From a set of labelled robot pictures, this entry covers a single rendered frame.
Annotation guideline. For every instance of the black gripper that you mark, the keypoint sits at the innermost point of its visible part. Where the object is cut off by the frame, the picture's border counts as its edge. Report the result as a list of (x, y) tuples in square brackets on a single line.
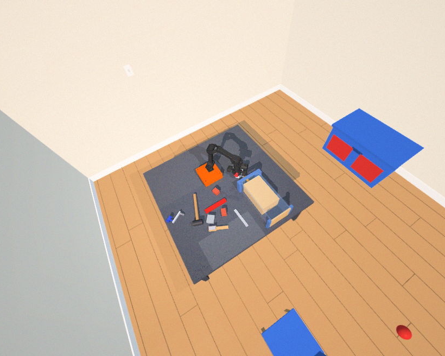
[(239, 171)]

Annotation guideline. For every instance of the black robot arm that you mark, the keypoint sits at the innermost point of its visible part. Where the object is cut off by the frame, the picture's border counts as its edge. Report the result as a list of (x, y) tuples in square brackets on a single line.
[(236, 160)]

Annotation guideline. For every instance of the hammer with wooden handle and black head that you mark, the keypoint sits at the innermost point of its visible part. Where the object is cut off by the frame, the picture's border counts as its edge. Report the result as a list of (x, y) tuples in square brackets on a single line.
[(197, 221)]

